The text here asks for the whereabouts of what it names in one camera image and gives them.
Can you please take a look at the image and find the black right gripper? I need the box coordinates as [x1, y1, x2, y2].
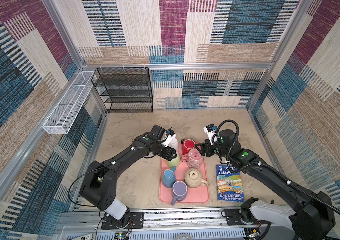
[194, 138, 231, 159]

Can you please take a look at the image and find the white ceramic mug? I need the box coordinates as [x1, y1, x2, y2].
[168, 134, 179, 151]

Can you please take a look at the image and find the light green ceramic mug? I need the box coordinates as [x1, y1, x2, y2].
[165, 155, 181, 169]

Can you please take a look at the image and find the red ceramic mug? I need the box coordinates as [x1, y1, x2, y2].
[181, 139, 196, 155]

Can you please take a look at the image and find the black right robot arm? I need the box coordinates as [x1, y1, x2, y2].
[196, 124, 336, 240]

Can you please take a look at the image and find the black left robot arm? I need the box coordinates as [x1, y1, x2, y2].
[79, 125, 178, 227]

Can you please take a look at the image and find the pink patterned glass mug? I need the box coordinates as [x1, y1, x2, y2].
[181, 148, 204, 169]

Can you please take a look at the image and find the blue ceramic mug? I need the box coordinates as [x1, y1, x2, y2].
[161, 166, 177, 188]

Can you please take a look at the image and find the beige speckled ceramic mug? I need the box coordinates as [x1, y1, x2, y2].
[184, 168, 208, 188]

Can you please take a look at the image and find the purple ceramic mug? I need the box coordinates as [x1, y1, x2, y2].
[171, 181, 188, 206]

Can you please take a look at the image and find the blue treehouse paperback book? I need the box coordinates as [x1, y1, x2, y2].
[216, 165, 245, 203]

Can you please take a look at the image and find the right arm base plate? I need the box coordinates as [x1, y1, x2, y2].
[221, 209, 269, 227]

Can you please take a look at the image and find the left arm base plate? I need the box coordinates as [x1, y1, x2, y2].
[101, 210, 144, 230]

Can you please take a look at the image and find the black wire shelf rack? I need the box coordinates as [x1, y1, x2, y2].
[92, 67, 153, 113]

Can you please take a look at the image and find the white wire mesh basket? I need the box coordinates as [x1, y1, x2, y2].
[43, 72, 94, 135]

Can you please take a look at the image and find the aluminium front rail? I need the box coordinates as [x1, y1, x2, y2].
[53, 207, 297, 240]

